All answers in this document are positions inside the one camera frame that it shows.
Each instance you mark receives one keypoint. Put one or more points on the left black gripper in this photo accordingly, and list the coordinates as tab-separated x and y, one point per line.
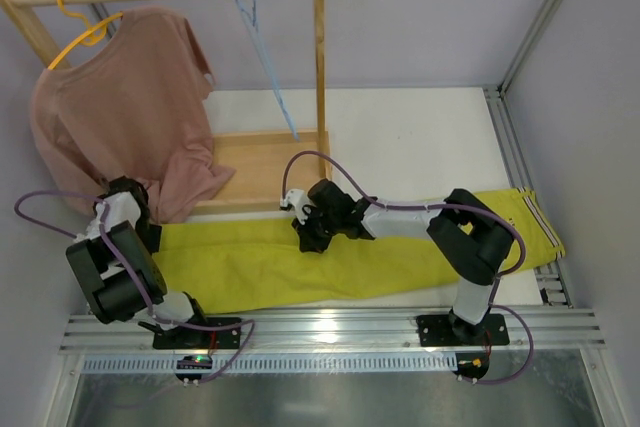
151	238

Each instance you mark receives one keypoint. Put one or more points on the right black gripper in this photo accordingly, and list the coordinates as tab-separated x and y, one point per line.
311	229

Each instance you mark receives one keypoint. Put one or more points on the yellow-green trousers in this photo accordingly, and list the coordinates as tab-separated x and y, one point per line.
241	265

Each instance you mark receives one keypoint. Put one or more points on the light blue wire hanger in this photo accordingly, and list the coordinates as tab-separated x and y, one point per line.
250	19

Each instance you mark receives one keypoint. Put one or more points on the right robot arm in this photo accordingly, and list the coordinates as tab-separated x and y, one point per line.
473	239

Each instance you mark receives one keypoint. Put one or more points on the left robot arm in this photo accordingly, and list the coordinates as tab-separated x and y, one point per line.
114	266

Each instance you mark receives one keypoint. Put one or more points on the wooden clothes rack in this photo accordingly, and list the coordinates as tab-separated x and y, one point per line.
254	132

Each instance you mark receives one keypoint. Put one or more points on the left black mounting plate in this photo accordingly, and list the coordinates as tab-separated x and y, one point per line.
181	338

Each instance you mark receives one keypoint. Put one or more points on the black mounting plate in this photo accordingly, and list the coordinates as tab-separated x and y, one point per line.
446	330
181	338

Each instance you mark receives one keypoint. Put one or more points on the pink t-shirt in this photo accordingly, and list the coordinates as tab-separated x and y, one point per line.
133	110

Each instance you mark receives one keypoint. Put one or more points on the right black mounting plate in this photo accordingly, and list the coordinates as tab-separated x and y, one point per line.
446	330

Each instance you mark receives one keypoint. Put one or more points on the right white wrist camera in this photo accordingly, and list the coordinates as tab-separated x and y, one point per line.
297	201

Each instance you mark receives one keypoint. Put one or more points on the slotted cable duct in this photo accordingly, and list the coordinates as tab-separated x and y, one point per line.
271	363

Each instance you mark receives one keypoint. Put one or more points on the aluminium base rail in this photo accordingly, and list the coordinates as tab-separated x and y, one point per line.
310	330

